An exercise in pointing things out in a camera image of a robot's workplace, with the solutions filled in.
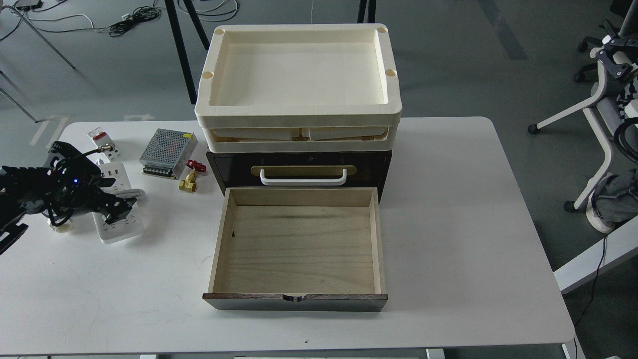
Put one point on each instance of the open wooden drawer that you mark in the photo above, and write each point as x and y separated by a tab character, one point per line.
298	249

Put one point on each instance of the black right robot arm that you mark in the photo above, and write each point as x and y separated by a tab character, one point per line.
617	57

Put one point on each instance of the metal mesh power supply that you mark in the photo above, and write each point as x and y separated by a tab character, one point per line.
167	152

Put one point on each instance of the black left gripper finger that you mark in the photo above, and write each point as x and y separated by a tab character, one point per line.
106	182
112	207

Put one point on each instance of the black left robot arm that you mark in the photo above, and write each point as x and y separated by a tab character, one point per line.
23	191

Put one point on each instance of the cream plastic tray organizer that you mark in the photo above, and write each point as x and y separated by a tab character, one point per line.
329	87

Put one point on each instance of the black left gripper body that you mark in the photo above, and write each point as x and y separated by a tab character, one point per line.
74	182

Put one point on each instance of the white circuit breaker red switch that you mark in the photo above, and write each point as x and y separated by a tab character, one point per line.
100	138

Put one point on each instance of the white PVC pipe valve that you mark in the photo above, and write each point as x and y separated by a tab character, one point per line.
65	227

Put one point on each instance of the brass valve red handle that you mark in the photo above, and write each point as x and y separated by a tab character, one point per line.
189	183

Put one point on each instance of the white drawer handle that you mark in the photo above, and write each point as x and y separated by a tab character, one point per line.
303	181

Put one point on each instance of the white bench edge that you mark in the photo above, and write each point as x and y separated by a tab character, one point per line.
604	255

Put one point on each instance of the white shoe and grey trouser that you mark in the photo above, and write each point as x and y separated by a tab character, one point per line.
613	201

